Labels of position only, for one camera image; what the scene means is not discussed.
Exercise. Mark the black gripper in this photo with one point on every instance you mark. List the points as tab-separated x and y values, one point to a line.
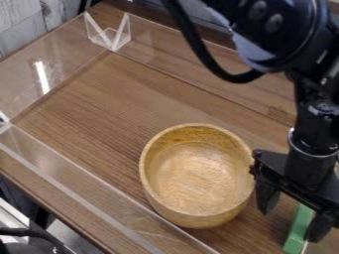
306	177

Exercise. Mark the green rectangular block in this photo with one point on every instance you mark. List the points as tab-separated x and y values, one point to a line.
295	240

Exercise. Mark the brown wooden bowl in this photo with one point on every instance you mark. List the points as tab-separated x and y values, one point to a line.
194	169

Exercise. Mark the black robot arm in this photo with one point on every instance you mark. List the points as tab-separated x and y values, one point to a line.
289	36

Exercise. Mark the clear acrylic tray walls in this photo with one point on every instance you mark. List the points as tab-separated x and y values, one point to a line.
87	131

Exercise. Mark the clear acrylic corner bracket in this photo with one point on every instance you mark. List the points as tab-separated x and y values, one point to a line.
110	38

